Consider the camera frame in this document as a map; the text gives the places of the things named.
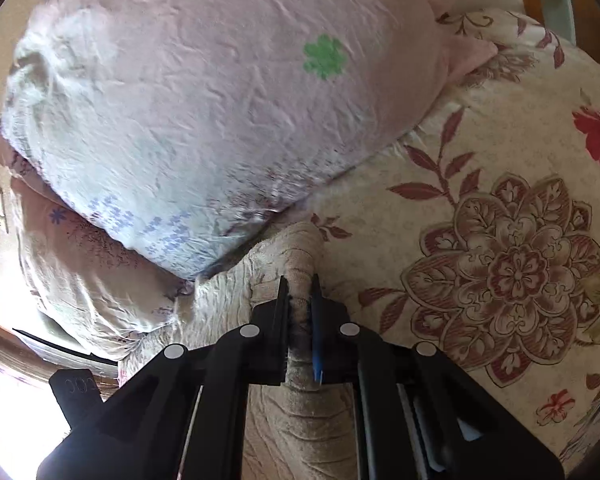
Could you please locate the lavender print pillow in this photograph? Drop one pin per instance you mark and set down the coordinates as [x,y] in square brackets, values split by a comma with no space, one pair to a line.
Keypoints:
[180,127]

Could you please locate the pink floral pillow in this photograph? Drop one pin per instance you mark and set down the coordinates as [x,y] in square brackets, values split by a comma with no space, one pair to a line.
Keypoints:
[106,297]

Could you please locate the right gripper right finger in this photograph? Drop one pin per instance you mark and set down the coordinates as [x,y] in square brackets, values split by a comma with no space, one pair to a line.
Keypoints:
[417,414]

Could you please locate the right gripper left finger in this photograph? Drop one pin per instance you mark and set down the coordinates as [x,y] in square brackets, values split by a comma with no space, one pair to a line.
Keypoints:
[183,415]

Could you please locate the floral bed quilt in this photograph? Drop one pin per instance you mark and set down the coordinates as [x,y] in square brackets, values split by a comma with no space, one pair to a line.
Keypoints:
[479,230]

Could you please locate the beige cable-knit sweater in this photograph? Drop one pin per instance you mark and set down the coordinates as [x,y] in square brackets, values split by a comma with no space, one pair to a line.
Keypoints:
[299,430]

